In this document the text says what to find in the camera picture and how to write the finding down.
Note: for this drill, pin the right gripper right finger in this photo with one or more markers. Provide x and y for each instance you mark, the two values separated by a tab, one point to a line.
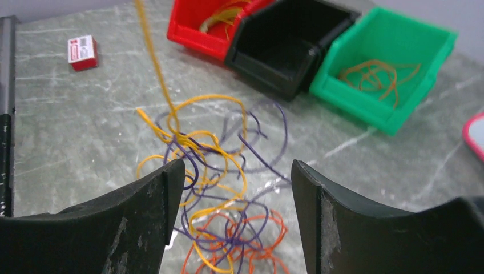
344	232

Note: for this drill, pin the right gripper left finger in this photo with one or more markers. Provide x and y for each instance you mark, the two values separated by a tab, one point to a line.
123	231

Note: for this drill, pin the pink framed whiteboard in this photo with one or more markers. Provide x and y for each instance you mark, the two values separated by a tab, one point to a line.
472	133

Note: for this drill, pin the green plastic bin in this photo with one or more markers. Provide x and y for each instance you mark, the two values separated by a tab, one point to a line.
382	67

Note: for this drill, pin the small red white box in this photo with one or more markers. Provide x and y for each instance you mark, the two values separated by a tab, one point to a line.
82	53

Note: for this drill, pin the black plastic bin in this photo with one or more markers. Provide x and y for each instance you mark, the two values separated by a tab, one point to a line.
280	48

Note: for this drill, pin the red plastic bin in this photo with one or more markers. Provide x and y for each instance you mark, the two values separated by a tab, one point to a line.
208	26

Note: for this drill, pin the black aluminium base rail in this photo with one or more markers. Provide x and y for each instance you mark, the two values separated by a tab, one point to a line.
8	40

